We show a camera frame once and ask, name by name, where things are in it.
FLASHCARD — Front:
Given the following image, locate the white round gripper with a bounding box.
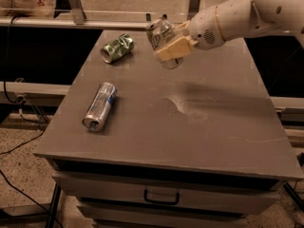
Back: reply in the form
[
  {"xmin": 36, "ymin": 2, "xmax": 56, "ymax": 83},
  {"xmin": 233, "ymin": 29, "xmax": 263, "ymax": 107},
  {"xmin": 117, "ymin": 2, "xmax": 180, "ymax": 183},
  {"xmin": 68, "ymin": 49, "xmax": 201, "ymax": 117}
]
[{"xmin": 155, "ymin": 6, "xmax": 225, "ymax": 61}]

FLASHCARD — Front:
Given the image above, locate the white green 7up can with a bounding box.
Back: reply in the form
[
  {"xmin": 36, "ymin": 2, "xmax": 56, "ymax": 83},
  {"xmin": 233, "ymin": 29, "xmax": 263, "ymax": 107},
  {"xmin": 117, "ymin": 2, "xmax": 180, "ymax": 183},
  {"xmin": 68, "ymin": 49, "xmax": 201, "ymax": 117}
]
[{"xmin": 146, "ymin": 17, "xmax": 183, "ymax": 69}]

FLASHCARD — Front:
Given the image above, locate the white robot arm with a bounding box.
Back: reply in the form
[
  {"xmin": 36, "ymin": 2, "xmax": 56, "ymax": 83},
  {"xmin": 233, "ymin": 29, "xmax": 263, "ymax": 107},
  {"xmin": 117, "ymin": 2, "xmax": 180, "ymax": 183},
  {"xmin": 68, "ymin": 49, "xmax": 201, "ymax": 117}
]
[{"xmin": 156, "ymin": 0, "xmax": 304, "ymax": 61}]

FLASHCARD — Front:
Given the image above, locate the crushed green can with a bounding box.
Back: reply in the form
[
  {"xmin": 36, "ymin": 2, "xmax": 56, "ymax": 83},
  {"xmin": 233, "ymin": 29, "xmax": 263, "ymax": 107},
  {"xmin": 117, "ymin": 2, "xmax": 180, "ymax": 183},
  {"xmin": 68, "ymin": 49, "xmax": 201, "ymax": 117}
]
[{"xmin": 101, "ymin": 33, "xmax": 134, "ymax": 64}]

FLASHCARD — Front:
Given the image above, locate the silver blue energy drink can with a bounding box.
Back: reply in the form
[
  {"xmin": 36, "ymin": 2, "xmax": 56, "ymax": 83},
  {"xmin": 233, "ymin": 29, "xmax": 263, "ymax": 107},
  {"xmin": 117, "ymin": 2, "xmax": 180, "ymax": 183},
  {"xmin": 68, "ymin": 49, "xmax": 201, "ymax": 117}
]
[{"xmin": 82, "ymin": 83, "xmax": 117, "ymax": 132}]

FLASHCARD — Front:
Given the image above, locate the grey drawer cabinet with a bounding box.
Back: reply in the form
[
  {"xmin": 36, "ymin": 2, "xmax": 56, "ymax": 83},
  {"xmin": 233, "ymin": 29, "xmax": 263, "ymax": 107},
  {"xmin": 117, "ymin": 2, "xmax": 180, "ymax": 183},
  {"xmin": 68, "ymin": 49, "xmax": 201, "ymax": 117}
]
[{"xmin": 35, "ymin": 32, "xmax": 303, "ymax": 228}]

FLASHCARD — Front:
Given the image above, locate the beige bag on shelf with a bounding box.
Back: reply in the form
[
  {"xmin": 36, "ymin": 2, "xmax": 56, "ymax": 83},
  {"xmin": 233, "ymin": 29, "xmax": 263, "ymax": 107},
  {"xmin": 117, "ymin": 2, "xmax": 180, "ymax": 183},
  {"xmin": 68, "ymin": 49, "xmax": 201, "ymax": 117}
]
[{"xmin": 0, "ymin": 0, "xmax": 56, "ymax": 18}]

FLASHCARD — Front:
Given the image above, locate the metal frame rail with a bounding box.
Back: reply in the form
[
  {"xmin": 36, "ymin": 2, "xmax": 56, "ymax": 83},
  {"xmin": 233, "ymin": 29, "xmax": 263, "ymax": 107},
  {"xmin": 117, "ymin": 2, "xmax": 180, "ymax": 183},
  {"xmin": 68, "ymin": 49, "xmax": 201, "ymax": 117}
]
[{"xmin": 0, "ymin": 0, "xmax": 304, "ymax": 36}]

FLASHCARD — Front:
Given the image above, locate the black drawer handle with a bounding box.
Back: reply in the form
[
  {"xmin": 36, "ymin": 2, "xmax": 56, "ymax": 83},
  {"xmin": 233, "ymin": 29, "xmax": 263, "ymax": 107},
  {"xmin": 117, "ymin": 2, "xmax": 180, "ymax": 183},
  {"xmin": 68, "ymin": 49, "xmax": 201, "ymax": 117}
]
[{"xmin": 143, "ymin": 189, "xmax": 180, "ymax": 206}]

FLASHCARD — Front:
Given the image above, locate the black floor cable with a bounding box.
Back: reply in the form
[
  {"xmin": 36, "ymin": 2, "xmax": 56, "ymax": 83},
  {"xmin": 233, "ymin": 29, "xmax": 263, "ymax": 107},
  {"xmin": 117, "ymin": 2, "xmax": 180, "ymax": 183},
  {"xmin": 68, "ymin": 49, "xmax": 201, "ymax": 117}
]
[{"xmin": 0, "ymin": 15, "xmax": 48, "ymax": 157}]

